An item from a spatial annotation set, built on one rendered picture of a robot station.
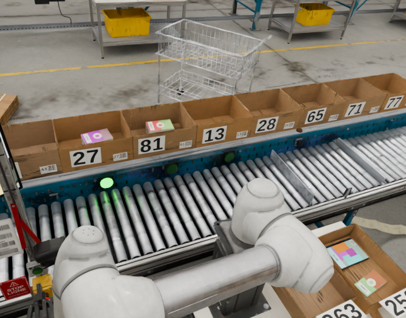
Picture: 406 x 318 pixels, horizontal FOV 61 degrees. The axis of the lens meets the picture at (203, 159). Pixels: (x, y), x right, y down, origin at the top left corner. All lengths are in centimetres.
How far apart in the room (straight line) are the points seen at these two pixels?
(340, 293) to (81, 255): 132
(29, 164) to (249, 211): 123
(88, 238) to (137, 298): 17
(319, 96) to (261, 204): 191
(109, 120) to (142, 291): 157
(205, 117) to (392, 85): 176
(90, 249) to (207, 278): 28
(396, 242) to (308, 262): 234
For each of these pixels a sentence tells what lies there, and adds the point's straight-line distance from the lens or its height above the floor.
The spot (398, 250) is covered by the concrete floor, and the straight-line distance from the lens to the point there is 331.
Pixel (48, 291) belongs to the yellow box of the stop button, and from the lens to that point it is 161.
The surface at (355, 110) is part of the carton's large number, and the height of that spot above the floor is 96.
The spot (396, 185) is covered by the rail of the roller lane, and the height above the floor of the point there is 74.
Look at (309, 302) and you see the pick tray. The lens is 176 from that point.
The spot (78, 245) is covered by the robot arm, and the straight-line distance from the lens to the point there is 81.
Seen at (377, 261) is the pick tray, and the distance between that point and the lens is 204.
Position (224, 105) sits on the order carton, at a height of 98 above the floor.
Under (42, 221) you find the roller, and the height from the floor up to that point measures 75.
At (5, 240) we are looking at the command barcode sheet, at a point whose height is 114.
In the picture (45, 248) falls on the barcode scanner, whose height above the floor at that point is 109.
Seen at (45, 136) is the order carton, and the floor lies 94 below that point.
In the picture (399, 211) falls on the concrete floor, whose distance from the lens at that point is 367.
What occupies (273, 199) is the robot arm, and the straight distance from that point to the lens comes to 112.
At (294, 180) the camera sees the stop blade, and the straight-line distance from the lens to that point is 226.
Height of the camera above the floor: 221
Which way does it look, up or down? 39 degrees down
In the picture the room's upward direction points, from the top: 7 degrees clockwise
